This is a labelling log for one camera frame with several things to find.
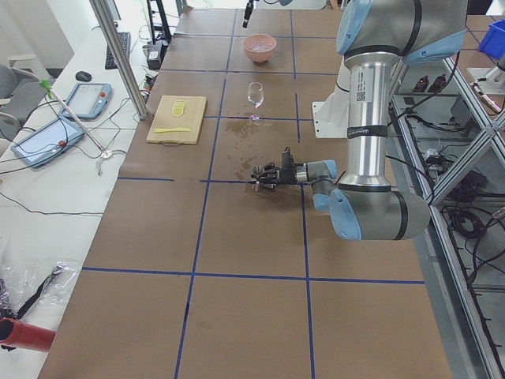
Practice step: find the aluminium frame post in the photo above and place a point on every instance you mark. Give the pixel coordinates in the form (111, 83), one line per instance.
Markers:
(106, 23)

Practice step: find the yellow plastic knife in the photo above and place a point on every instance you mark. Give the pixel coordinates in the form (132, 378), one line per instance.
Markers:
(172, 130)

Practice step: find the metal rod with green tip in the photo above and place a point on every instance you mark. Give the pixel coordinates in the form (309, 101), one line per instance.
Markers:
(104, 152)

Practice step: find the black box device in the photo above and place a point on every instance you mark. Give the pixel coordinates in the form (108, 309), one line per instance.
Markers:
(156, 54)

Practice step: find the clear wine glass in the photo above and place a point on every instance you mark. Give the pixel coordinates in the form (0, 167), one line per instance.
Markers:
(256, 98)

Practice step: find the white pedestal column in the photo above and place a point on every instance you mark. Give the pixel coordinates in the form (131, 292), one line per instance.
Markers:
(331, 116)

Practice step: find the lower blue teach pendant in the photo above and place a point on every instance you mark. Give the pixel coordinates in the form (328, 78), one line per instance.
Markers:
(48, 142)

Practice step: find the bamboo cutting board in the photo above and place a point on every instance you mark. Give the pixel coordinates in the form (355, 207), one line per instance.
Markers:
(192, 118)

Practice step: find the red cylinder bottle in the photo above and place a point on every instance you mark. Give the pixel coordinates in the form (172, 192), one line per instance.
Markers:
(17, 334)

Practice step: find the pile of clear ice cubes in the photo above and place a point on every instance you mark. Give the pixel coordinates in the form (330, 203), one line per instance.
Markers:
(258, 45)

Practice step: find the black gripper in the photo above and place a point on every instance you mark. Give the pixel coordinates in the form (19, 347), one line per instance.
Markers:
(286, 176)

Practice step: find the blue teach pendant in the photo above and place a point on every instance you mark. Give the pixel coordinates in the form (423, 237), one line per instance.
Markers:
(48, 142)
(88, 100)

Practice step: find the pink bowl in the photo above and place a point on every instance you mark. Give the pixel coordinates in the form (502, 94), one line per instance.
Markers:
(260, 57)

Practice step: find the clear plastic bag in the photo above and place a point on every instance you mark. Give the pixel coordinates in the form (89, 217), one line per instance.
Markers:
(35, 289)

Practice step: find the upper blue teach pendant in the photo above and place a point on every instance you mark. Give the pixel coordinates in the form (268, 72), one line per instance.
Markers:
(88, 100)

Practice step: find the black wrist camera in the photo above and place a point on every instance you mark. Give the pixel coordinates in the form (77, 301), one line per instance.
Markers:
(287, 159)

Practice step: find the blue storage bin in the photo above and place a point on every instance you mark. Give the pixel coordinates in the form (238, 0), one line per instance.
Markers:
(493, 41)

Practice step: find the black computer mouse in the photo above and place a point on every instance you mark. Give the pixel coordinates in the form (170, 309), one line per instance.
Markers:
(83, 76)

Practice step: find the grey office chair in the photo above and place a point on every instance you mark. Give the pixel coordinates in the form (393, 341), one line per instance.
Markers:
(21, 93)

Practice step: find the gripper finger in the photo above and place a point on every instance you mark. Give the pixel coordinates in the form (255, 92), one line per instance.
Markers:
(248, 13)

